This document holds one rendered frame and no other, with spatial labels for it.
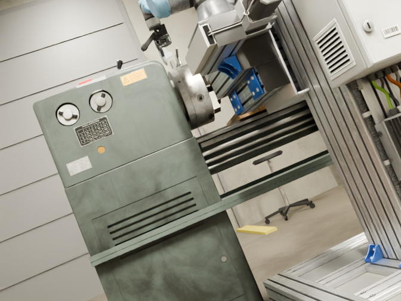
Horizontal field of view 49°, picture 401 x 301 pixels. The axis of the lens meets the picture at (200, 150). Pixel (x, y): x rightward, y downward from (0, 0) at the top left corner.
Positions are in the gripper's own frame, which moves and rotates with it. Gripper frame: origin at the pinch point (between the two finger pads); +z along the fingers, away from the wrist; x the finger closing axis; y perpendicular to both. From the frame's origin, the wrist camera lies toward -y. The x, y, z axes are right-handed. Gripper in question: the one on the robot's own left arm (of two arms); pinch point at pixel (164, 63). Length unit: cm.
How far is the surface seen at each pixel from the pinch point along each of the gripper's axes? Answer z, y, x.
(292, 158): 150, 129, 252
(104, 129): 18, -40, -52
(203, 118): 31.4, 3.5, -36.4
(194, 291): 94, -31, -71
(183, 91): 15.7, -1.1, -40.4
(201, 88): 17.5, 7.5, -40.8
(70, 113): 7, -51, -49
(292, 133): 52, 38, -50
